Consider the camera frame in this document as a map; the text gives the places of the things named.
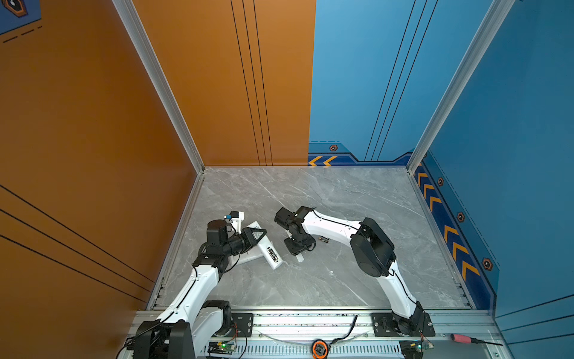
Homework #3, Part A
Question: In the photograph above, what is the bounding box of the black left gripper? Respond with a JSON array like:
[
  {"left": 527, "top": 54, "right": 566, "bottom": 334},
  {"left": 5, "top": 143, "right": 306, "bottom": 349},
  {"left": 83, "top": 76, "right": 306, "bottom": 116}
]
[{"left": 222, "top": 228, "right": 265, "bottom": 259}]

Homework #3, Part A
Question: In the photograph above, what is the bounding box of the white remote control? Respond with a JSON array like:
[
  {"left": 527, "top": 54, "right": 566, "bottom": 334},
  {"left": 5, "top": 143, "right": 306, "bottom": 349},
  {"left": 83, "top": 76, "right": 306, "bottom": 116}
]
[{"left": 257, "top": 235, "right": 283, "bottom": 270}]

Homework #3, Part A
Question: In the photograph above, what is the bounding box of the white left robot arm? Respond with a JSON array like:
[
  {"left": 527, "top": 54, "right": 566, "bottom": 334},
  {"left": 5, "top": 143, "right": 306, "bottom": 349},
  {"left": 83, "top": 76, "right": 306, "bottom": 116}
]
[{"left": 124, "top": 219, "right": 267, "bottom": 358}]

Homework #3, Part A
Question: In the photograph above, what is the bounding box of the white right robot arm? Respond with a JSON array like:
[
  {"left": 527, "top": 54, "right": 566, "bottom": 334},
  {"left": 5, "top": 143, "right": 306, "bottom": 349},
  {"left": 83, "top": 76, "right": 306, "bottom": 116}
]
[{"left": 274, "top": 206, "right": 436, "bottom": 337}]

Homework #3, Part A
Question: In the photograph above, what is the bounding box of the white remote with QR label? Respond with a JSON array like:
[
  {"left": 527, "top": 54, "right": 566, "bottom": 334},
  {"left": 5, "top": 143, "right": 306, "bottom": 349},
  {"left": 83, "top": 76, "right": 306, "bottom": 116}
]
[{"left": 231, "top": 247, "right": 263, "bottom": 265}]

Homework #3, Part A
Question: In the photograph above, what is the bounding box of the orange black tape measure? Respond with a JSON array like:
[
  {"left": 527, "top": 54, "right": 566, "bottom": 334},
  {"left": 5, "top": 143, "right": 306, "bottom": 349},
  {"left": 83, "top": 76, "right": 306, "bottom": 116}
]
[{"left": 311, "top": 340, "right": 329, "bottom": 359}]

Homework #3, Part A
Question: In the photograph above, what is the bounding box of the green circuit board left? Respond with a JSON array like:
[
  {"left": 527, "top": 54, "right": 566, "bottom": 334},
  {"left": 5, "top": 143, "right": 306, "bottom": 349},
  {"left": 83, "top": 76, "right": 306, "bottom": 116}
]
[{"left": 206, "top": 341, "right": 237, "bottom": 358}]

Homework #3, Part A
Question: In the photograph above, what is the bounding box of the circuit board right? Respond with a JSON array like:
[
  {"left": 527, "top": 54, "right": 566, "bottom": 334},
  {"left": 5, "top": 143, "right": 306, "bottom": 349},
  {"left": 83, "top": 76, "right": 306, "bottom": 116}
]
[{"left": 399, "top": 340, "right": 434, "bottom": 359}]

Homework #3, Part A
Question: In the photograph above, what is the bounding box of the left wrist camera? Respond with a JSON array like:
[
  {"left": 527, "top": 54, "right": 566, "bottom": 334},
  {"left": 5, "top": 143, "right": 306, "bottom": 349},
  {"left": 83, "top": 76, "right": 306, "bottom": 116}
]
[{"left": 224, "top": 210, "right": 245, "bottom": 233}]

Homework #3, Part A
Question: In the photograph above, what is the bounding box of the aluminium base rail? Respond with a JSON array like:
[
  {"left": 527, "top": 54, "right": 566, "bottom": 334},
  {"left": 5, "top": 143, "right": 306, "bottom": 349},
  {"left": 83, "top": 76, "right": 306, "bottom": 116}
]
[{"left": 198, "top": 308, "right": 512, "bottom": 358}]

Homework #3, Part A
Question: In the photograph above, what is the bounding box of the pink handled screwdriver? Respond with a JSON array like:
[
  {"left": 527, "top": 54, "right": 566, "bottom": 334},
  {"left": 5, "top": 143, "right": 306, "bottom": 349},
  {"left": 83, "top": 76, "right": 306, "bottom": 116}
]
[{"left": 450, "top": 334, "right": 502, "bottom": 346}]

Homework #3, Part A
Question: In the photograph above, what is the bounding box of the aluminium corner post left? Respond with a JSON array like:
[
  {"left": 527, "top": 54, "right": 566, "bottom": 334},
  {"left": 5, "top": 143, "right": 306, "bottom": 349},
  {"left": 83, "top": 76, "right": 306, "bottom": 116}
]
[{"left": 112, "top": 0, "right": 205, "bottom": 175}]

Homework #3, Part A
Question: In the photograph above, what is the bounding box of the aluminium corner post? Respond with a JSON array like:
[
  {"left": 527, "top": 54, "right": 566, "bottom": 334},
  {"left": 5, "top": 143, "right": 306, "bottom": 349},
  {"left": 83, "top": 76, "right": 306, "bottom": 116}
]
[
  {"left": 406, "top": 0, "right": 515, "bottom": 174},
  {"left": 112, "top": 0, "right": 205, "bottom": 175}
]

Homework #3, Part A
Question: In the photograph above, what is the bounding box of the aluminium corner post right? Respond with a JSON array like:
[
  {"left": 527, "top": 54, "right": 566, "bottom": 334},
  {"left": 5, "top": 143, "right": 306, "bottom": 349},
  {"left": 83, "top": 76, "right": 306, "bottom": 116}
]
[{"left": 406, "top": 0, "right": 515, "bottom": 174}]

